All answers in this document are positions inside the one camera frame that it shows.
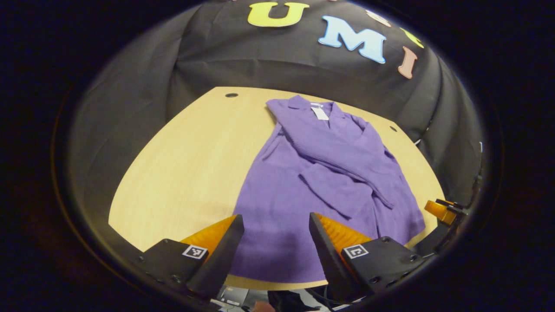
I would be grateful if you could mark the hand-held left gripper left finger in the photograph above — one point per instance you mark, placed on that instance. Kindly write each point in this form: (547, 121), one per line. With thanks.
(221, 260)

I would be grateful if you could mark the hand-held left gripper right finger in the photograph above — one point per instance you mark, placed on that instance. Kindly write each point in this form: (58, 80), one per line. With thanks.
(327, 260)

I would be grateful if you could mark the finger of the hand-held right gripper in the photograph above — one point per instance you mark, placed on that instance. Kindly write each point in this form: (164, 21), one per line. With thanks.
(440, 210)

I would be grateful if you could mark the purple jacket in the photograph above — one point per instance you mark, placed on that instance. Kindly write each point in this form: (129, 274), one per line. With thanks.
(277, 208)

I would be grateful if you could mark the white hang tag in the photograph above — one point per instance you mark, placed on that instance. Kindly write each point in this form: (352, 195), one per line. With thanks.
(320, 113)

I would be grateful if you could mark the black backdrop cloth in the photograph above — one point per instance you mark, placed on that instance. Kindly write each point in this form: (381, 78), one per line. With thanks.
(260, 60)

